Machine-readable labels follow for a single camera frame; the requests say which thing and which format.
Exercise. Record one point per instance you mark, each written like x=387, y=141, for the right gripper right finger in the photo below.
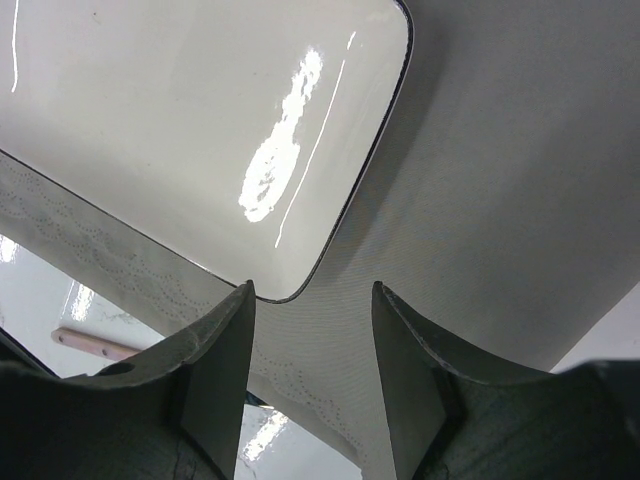
x=456, y=411

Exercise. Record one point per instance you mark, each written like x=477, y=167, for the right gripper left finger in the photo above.
x=172, y=411

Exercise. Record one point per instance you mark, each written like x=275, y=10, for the black knife pink handle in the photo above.
x=93, y=345

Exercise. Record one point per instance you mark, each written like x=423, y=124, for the grey scalloped placemat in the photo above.
x=502, y=201

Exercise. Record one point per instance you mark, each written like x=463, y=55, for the white rectangular plate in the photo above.
x=233, y=133

